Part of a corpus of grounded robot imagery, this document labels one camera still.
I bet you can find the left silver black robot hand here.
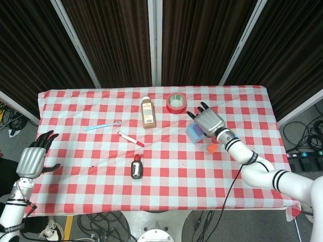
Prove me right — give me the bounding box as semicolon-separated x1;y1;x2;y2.
15;130;61;179

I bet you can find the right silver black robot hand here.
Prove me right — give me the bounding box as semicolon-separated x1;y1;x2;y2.
186;101;226;139

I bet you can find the medium purple cube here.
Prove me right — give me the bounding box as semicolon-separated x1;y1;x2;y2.
190;123;204;137

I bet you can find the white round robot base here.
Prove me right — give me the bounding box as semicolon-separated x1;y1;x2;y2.
121;210;192;242

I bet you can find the blue purple sponge block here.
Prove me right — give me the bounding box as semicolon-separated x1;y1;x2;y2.
185;123;205;145

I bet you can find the bystander black trousers leg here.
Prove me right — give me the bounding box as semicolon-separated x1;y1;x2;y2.
0;156;24;199

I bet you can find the red tape roll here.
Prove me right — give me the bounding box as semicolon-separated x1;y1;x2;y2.
166;92;188;114

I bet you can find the brown liquid plastic bottle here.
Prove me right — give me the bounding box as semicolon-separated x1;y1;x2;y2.
140;96;157;130

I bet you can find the red white checkered tablecloth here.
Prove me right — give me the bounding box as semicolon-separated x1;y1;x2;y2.
25;85;302;222

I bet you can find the white sneaker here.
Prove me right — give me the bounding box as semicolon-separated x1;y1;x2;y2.
39;216;65;240

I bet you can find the dark brown curtain panel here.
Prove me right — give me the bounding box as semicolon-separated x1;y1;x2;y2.
161;0;258;86
62;0;153;89
227;0;323;117
0;0;96;119

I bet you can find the light blue toothbrush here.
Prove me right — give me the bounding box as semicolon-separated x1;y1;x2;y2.
83;120;122;131

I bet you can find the red white marker pen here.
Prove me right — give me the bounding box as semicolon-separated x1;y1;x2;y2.
117;131;145;148

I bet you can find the black ink bottle red cap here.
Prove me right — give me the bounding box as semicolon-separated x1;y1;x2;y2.
130;154;143;180

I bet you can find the black floor cable bundle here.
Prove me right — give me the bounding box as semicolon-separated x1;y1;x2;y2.
181;210;218;242
0;100;29;138
282;104;323;152
75;211;138;242

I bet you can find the white partition frame post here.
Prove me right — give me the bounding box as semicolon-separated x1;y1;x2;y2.
277;88;323;127
0;90;40;126
147;0;163;86
218;0;268;86
50;0;102;89

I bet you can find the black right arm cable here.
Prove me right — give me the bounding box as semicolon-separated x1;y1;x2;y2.
216;157;270;242

